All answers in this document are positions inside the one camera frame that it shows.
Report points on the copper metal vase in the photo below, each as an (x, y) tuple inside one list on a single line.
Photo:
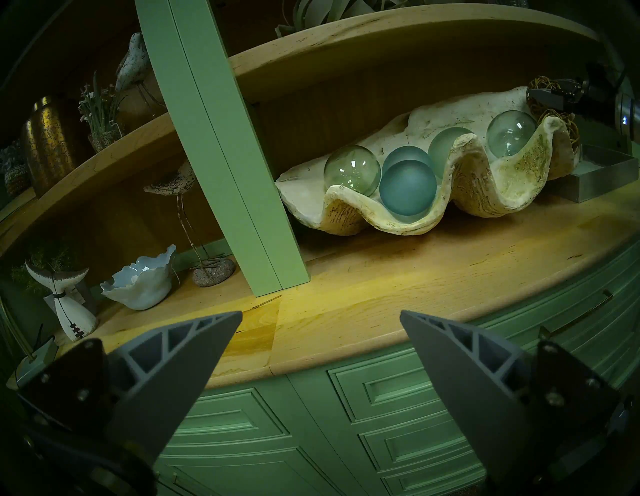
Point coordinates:
[(50, 145)]

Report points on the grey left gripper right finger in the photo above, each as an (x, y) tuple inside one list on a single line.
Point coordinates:
[(480, 390)]

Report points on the frosted blue glass ball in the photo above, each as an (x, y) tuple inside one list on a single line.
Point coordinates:
[(405, 154), (407, 187)]

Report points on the small green moss plant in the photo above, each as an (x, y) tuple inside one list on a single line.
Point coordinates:
[(42, 260)]

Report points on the white whale tail figurine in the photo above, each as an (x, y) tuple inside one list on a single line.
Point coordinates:
[(75, 320)]

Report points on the small flowers in glass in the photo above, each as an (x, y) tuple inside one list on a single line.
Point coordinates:
[(102, 137)]

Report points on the clear green glass ball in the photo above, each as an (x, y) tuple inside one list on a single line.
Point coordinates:
[(511, 132), (350, 167)]

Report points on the white bowl with shells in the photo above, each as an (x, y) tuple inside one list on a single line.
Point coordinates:
[(140, 287)]

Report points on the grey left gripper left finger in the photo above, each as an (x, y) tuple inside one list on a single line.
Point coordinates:
[(150, 380)]

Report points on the green wooden shelf cabinet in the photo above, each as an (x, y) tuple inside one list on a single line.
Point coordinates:
[(230, 175)]

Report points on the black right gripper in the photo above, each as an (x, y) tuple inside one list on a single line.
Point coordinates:
[(600, 95)]

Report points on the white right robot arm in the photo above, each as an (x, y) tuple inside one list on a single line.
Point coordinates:
[(631, 112)]

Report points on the grey square tray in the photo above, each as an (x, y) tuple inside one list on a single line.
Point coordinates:
[(600, 180)]

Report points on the long legged shorebird on stone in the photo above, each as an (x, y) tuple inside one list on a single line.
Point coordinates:
[(212, 272)]

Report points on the woven rattan ball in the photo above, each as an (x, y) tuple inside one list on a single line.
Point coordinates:
[(570, 125), (542, 82)]

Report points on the dark textured ornament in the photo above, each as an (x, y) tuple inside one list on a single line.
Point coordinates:
[(17, 180)]

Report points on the frosted green glass ball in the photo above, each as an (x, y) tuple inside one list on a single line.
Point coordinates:
[(445, 145)]

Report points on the grey air plant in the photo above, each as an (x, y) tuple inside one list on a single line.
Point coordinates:
[(320, 12)]

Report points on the giant white clam shell bowl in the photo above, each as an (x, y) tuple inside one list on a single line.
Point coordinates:
[(520, 175)]

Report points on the speckled white bird figurine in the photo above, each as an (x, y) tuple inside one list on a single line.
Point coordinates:
[(132, 60)]

